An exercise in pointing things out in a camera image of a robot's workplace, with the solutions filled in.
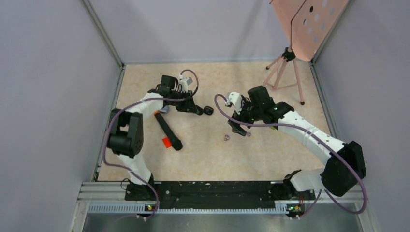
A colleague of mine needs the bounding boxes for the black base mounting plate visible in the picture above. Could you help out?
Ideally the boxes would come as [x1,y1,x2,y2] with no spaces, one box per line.
[125,181,315,210]

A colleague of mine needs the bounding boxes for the black cylinder orange ends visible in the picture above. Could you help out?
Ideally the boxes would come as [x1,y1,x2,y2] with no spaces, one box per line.
[154,111,183,151]

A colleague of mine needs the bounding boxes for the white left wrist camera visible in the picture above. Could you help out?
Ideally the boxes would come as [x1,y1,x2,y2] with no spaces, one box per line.
[176,74,193,93]

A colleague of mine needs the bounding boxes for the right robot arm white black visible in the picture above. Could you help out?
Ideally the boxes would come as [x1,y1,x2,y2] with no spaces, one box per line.
[224,86,366,199]

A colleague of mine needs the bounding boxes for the black glossy earbud charging case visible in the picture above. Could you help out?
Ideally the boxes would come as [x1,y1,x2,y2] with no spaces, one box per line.
[203,106,214,116]

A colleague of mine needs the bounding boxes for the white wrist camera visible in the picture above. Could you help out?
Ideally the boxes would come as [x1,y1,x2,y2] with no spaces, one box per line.
[176,74,193,93]
[225,92,243,115]

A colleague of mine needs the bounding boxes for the pink tripod stand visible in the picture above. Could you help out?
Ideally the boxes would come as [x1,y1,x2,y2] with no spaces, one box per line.
[263,47,306,106]

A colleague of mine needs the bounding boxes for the grey oval pebble case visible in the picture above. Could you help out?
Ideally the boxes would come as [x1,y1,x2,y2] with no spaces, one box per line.
[159,106,170,114]

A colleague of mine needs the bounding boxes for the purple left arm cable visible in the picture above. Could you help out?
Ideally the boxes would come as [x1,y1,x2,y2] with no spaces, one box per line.
[102,69,200,221]

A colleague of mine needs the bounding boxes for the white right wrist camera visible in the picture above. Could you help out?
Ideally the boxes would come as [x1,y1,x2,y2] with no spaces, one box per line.
[225,92,243,115]

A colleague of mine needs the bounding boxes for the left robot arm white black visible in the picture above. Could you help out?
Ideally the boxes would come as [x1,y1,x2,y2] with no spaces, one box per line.
[106,75,203,200]

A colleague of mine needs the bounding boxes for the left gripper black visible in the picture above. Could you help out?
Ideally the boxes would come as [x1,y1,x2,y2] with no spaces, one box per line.
[170,89,199,114]

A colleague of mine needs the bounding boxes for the pink perforated board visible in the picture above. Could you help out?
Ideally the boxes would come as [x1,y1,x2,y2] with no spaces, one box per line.
[269,0,350,61]

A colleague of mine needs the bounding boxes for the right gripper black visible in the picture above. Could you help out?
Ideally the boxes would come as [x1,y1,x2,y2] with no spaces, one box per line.
[228,96,263,136]

